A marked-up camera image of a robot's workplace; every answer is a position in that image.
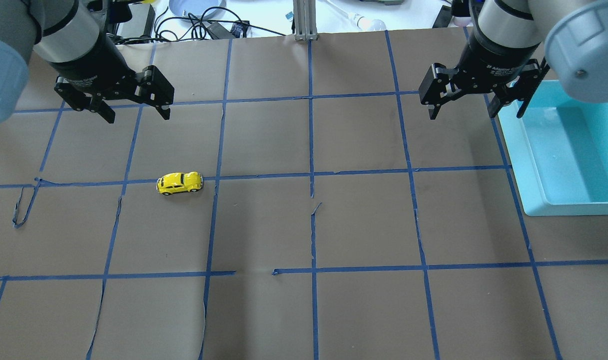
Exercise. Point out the aluminium frame post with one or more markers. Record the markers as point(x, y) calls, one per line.
point(305, 20)

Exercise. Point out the white light bulb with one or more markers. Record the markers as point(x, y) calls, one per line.
point(366, 24)

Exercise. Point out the turquoise plastic bin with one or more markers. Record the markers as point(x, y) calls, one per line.
point(559, 153)

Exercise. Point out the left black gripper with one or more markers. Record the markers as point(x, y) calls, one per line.
point(88, 59)

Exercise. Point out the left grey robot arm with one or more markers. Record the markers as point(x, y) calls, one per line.
point(73, 40)

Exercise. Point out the yellow beetle toy car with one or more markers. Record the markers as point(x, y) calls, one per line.
point(174, 183)

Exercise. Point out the black power adapter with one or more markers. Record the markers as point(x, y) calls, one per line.
point(217, 31)

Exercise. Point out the blue plate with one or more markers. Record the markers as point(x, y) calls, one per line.
point(208, 9)

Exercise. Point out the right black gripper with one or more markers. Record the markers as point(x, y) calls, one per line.
point(495, 59)

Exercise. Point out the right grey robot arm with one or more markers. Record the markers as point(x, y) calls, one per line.
point(515, 43)

